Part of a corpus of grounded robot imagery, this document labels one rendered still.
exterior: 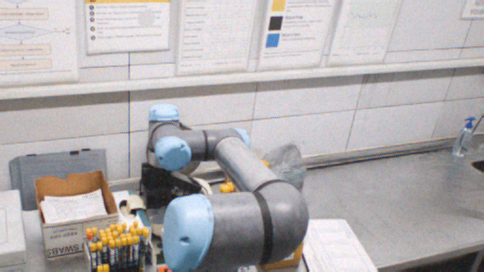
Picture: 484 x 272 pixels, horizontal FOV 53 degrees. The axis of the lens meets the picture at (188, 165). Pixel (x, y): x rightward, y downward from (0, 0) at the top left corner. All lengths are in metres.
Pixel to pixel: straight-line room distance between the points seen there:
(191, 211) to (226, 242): 0.07
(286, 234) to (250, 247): 0.06
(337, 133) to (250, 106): 0.50
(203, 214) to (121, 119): 1.13
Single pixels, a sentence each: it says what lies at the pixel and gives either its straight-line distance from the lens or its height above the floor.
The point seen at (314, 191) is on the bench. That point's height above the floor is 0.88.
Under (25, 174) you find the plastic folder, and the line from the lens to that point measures 1.82.
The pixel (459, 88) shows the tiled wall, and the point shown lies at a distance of 2.68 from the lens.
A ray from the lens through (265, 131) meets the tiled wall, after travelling 2.05.
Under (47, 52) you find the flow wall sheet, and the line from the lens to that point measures 1.65.
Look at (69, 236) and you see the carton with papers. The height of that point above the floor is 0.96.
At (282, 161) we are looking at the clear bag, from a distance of 1.98.
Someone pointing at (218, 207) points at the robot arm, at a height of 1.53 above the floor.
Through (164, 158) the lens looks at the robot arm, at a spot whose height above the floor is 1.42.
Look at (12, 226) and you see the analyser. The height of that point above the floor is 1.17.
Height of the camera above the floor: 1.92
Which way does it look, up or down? 29 degrees down
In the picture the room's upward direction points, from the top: 4 degrees clockwise
